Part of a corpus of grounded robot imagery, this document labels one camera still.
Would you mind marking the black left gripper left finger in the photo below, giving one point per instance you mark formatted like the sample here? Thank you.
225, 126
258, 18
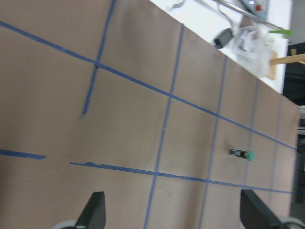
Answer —
93, 215

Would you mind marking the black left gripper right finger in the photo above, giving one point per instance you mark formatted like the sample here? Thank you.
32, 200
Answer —
255, 214

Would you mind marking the green push button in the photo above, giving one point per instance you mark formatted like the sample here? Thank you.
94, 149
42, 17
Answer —
248, 155

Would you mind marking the clear plastic bag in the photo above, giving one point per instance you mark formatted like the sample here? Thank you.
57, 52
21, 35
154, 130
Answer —
254, 49

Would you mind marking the black power adapter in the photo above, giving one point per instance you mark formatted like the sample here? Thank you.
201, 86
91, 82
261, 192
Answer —
223, 38

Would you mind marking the metal reacher grabber stick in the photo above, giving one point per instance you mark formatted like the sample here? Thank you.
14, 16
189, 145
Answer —
276, 29

